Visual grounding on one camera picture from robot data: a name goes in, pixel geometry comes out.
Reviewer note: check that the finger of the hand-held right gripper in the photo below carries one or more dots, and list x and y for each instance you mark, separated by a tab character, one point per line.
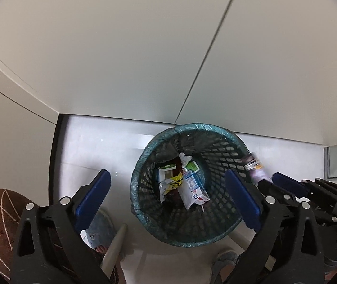
275	190
286	182

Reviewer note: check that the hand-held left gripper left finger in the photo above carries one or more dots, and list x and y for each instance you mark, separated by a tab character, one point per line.
94	201

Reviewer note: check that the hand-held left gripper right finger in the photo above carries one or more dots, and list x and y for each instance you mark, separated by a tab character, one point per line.
244	201

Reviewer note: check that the plastic bottle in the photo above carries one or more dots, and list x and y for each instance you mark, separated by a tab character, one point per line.
257	171

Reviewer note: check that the dark mesh trash basket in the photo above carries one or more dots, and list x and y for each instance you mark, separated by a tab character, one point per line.
221	159

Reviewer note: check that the blue white milk carton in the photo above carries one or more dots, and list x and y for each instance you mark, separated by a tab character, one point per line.
192	189

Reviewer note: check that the teal garbage bag liner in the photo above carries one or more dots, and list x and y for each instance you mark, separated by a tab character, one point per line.
140	165

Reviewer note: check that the white tissue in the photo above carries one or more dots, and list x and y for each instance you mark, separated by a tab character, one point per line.
184	159

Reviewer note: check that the yellow snack wrapper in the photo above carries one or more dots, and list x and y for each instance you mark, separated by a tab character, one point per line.
172	182

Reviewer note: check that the green white cardboard box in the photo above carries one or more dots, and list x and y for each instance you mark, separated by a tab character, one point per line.
167	173

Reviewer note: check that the grey-blue slipper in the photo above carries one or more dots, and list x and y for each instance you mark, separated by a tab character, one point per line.
100	233
224	260

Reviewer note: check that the beige pole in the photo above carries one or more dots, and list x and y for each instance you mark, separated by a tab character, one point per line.
113	251

